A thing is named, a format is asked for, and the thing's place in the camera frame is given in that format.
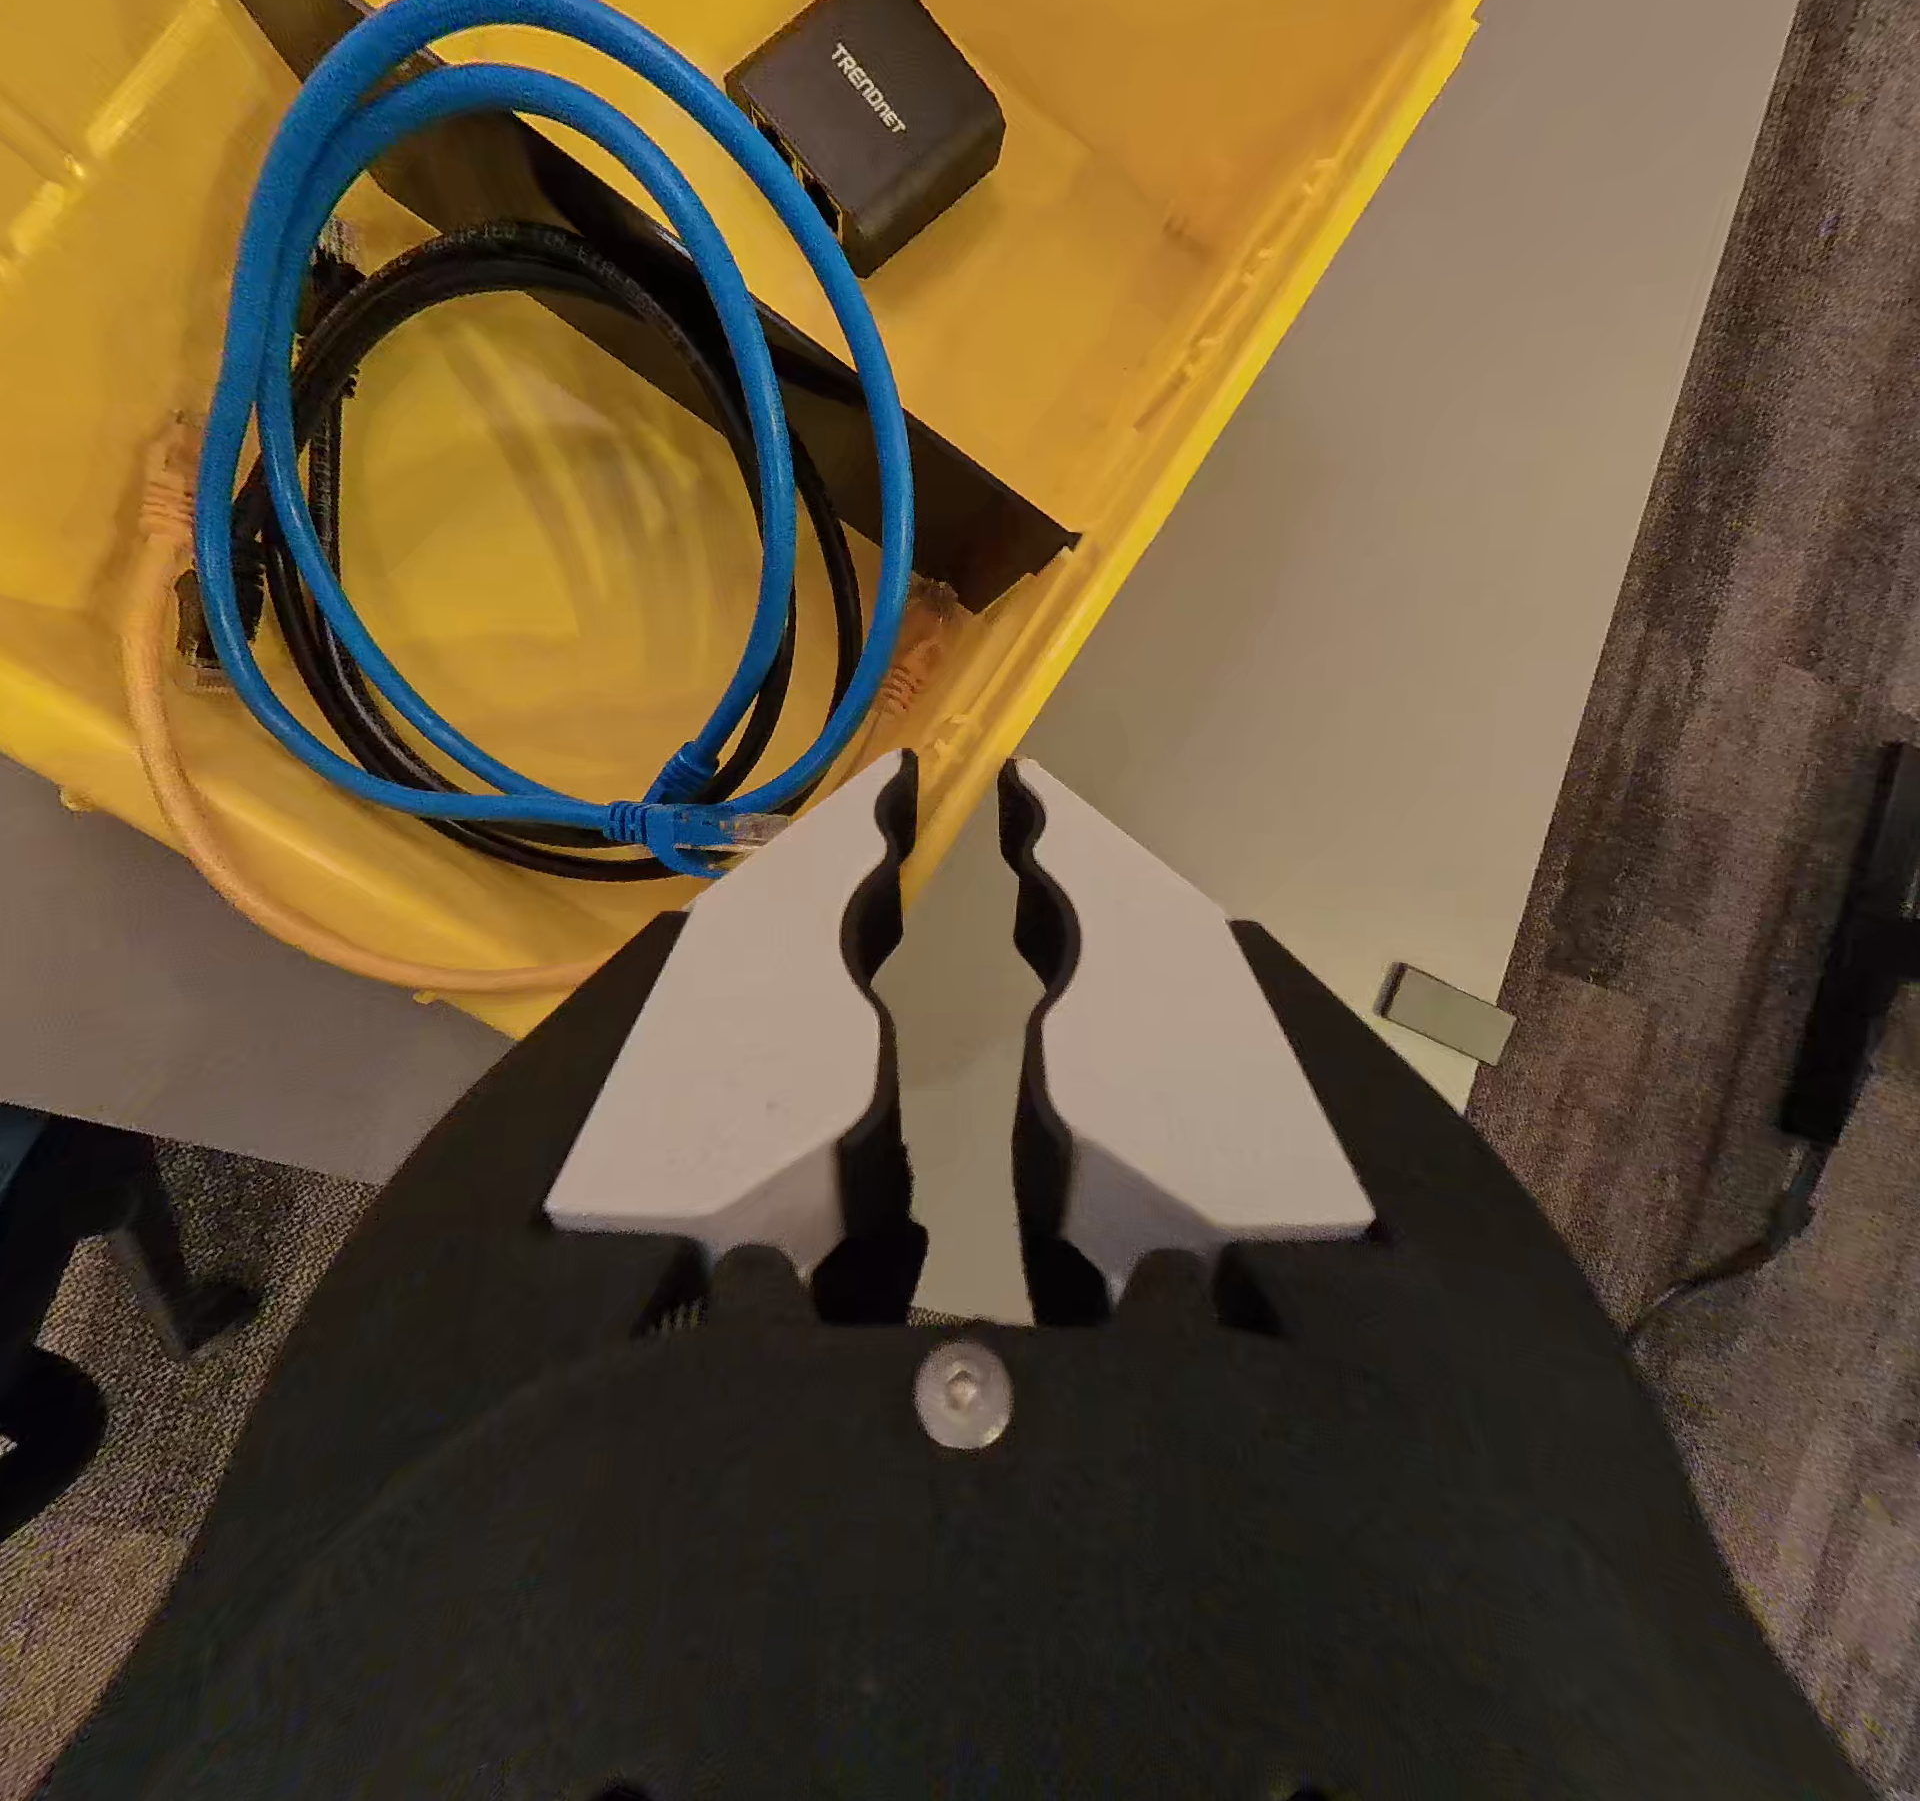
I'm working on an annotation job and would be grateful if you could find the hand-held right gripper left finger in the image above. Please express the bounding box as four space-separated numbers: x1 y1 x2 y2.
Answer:
543 749 924 1256

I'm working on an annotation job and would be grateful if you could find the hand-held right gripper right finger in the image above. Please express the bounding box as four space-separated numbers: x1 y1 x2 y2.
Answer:
997 755 1379 1256

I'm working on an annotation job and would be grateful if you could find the blue ethernet cable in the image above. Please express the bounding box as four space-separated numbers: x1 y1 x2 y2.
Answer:
195 0 917 880

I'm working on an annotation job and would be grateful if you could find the black ethernet cable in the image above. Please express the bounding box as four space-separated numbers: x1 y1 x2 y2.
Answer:
247 217 868 886

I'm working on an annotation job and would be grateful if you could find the black ethernet splitter box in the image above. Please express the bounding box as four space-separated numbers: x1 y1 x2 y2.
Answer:
724 0 1007 281

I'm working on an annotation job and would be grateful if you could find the yellow plastic bin with divider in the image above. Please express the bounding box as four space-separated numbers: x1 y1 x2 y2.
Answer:
0 0 1568 1037

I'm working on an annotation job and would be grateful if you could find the black bin divider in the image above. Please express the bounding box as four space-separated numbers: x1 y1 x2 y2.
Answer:
142 0 1082 612

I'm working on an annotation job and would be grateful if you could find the black office chair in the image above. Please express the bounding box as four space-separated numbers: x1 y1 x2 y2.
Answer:
0 1103 256 1533

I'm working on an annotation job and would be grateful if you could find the grey metal bracket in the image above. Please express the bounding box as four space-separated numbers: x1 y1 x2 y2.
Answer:
1372 964 1518 1067

